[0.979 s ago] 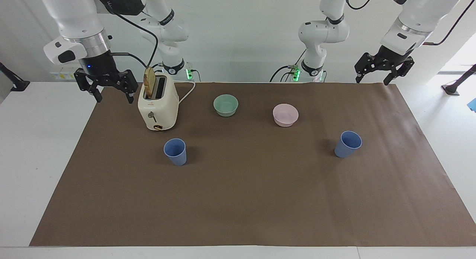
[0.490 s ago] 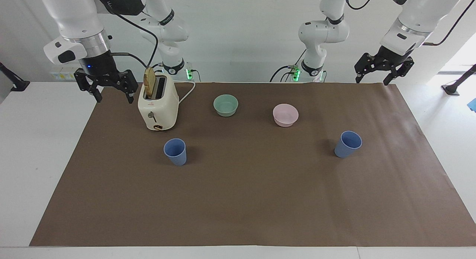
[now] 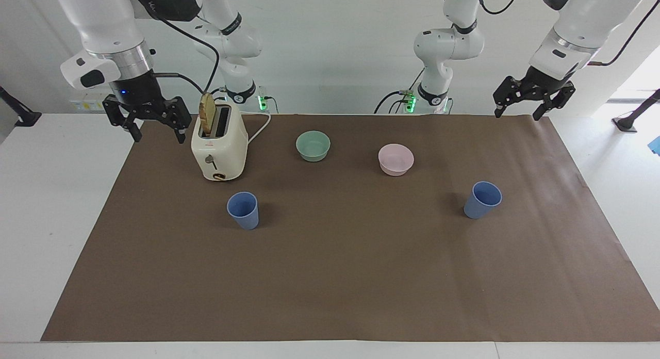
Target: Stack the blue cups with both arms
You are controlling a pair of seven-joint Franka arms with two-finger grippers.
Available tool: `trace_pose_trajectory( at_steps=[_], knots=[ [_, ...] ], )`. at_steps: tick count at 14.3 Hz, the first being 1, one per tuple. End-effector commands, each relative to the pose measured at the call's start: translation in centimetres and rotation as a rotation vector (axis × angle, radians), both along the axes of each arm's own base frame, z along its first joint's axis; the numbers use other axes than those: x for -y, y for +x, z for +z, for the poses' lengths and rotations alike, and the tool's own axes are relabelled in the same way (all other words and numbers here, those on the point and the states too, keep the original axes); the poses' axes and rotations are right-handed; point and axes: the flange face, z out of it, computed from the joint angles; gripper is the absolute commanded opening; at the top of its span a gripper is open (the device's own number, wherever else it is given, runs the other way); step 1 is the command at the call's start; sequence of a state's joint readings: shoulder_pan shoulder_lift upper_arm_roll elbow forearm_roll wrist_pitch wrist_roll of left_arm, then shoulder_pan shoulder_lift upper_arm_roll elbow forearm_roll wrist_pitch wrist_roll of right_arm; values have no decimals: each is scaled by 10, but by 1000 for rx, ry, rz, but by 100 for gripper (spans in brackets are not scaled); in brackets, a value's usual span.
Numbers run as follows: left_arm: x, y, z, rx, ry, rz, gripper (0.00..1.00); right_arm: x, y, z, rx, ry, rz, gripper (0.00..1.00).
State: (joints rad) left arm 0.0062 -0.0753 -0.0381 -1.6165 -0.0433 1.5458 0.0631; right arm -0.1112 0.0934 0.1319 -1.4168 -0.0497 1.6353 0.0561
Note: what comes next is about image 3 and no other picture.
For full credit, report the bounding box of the green bowl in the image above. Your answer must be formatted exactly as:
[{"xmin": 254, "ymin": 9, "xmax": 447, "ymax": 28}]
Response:
[{"xmin": 295, "ymin": 130, "xmax": 331, "ymax": 162}]

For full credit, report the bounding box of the blue cup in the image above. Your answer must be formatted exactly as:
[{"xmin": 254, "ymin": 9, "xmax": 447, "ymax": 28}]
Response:
[
  {"xmin": 227, "ymin": 191, "xmax": 260, "ymax": 231},
  {"xmin": 463, "ymin": 181, "xmax": 503, "ymax": 220}
]

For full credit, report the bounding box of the white toaster cable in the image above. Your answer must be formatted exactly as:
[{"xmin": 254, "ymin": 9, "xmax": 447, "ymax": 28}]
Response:
[{"xmin": 238, "ymin": 109, "xmax": 272, "ymax": 145}]

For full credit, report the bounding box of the black stand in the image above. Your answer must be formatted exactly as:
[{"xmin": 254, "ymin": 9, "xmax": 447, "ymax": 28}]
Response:
[
  {"xmin": 0, "ymin": 86, "xmax": 42, "ymax": 127},
  {"xmin": 612, "ymin": 89, "xmax": 660, "ymax": 133}
]

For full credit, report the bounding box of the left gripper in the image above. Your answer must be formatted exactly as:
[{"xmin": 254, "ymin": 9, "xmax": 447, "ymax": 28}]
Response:
[{"xmin": 492, "ymin": 65, "xmax": 576, "ymax": 122}]

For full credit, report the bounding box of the black cable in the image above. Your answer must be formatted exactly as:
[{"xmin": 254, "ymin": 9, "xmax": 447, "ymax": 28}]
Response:
[
  {"xmin": 475, "ymin": 0, "xmax": 523, "ymax": 15},
  {"xmin": 588, "ymin": 0, "xmax": 660, "ymax": 67},
  {"xmin": 128, "ymin": 0, "xmax": 220, "ymax": 94},
  {"xmin": 374, "ymin": 68, "xmax": 426, "ymax": 115}
]

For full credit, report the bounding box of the white wall socket strip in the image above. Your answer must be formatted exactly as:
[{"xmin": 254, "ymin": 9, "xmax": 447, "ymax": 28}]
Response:
[{"xmin": 70, "ymin": 93, "xmax": 112, "ymax": 112}]

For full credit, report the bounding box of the cream toaster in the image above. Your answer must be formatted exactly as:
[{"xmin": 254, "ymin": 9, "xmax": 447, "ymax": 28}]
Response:
[{"xmin": 191, "ymin": 100, "xmax": 249, "ymax": 182}]

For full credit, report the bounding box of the pink bowl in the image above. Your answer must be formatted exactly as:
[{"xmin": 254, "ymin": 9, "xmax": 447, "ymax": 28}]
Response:
[{"xmin": 378, "ymin": 144, "xmax": 415, "ymax": 177}]

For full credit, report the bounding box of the toast slice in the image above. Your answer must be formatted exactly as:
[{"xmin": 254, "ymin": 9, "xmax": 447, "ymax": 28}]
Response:
[{"xmin": 199, "ymin": 92, "xmax": 216, "ymax": 138}]

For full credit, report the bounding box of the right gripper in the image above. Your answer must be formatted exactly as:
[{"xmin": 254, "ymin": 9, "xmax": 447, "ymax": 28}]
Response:
[{"xmin": 102, "ymin": 72, "xmax": 193, "ymax": 144}]

